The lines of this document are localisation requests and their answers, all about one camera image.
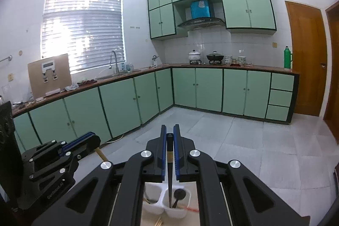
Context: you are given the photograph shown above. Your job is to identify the black chopstick gold band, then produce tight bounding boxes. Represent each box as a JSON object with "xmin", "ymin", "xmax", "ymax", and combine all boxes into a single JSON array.
[{"xmin": 167, "ymin": 133, "xmax": 174, "ymax": 208}]

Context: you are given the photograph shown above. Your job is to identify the plain thick wooden chopstick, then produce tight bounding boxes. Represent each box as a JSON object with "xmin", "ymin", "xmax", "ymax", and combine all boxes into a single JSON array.
[{"xmin": 95, "ymin": 147, "xmax": 108, "ymax": 162}]

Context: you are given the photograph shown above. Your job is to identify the green lower kitchen cabinets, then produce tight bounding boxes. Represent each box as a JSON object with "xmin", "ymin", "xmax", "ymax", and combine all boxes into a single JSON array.
[{"xmin": 14, "ymin": 65, "xmax": 299, "ymax": 150}]

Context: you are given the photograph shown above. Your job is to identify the green kitchen cabinets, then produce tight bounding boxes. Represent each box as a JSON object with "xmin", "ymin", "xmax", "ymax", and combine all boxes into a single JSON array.
[
  {"xmin": 14, "ymin": 65, "xmax": 299, "ymax": 150},
  {"xmin": 147, "ymin": 0, "xmax": 277, "ymax": 40}
]

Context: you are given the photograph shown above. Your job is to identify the chrome kitchen faucet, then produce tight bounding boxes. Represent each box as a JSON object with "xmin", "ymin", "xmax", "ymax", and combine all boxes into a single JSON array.
[{"xmin": 109, "ymin": 50, "xmax": 119, "ymax": 75}]

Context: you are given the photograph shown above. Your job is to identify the green upper kitchen cabinets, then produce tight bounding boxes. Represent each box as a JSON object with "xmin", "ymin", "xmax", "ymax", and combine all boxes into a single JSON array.
[{"xmin": 147, "ymin": 0, "xmax": 277, "ymax": 40}]

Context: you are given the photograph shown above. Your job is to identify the black ladle in holder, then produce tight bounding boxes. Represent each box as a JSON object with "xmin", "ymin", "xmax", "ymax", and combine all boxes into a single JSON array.
[{"xmin": 172, "ymin": 189, "xmax": 186, "ymax": 208}]

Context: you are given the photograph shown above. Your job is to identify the red chopstick in holder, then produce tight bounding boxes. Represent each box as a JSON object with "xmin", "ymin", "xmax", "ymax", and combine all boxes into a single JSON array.
[{"xmin": 179, "ymin": 204, "xmax": 199, "ymax": 213}]

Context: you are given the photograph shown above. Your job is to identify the white twin-cup utensil holder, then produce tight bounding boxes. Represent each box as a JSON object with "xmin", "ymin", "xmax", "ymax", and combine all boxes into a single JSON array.
[{"xmin": 143, "ymin": 182, "xmax": 191, "ymax": 219}]

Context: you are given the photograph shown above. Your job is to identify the cardboard box with print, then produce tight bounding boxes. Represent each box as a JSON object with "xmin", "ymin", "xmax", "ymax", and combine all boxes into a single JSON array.
[{"xmin": 28, "ymin": 54, "xmax": 72, "ymax": 100}]

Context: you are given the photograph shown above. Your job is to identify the small metal kettle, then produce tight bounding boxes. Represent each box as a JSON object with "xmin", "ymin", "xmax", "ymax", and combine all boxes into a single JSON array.
[{"xmin": 152, "ymin": 55, "xmax": 158, "ymax": 67}]

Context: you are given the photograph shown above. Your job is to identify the white cooking pot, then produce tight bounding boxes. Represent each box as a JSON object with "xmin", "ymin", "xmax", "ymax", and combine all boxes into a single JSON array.
[{"xmin": 189, "ymin": 50, "xmax": 200, "ymax": 62}]

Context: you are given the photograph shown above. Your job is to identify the black wok with lid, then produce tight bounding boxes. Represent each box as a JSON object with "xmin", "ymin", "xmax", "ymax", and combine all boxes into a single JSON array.
[{"xmin": 206, "ymin": 51, "xmax": 224, "ymax": 64}]

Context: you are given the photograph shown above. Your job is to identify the glass jars on counter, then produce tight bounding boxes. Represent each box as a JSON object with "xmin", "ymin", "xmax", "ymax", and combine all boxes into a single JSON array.
[{"xmin": 224, "ymin": 56, "xmax": 246, "ymax": 66}]

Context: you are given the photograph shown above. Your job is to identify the white window blinds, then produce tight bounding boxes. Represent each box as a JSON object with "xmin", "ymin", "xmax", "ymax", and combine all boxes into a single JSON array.
[{"xmin": 40, "ymin": 0, "xmax": 126, "ymax": 74}]

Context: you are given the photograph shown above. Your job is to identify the green thermos bottle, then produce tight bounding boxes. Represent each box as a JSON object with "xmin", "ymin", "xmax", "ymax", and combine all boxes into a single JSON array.
[{"xmin": 283, "ymin": 46, "xmax": 292, "ymax": 69}]

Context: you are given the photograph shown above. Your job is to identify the black range hood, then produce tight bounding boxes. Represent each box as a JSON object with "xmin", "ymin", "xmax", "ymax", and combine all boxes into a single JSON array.
[{"xmin": 178, "ymin": 0, "xmax": 226, "ymax": 30}]

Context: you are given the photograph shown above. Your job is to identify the brown wooden door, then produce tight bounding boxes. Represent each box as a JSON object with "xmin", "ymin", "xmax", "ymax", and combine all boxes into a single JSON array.
[
  {"xmin": 286, "ymin": 1, "xmax": 327, "ymax": 116},
  {"xmin": 324, "ymin": 2, "xmax": 338, "ymax": 143}
]

